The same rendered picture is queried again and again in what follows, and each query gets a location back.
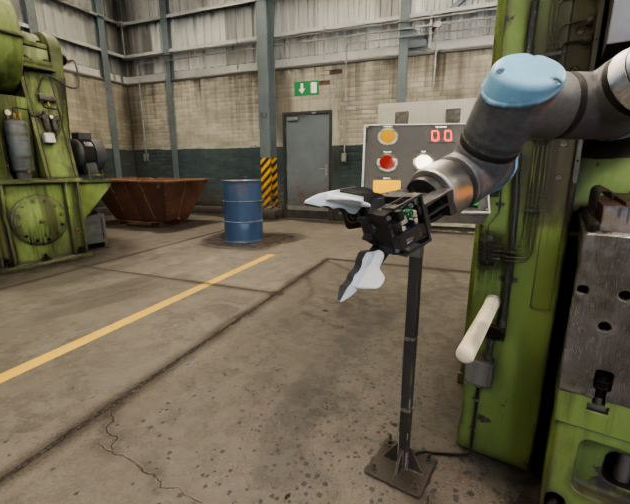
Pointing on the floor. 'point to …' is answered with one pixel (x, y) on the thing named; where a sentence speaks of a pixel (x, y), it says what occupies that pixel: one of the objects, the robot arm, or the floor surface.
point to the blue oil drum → (242, 210)
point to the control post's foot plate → (392, 469)
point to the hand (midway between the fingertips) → (318, 254)
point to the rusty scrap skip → (153, 200)
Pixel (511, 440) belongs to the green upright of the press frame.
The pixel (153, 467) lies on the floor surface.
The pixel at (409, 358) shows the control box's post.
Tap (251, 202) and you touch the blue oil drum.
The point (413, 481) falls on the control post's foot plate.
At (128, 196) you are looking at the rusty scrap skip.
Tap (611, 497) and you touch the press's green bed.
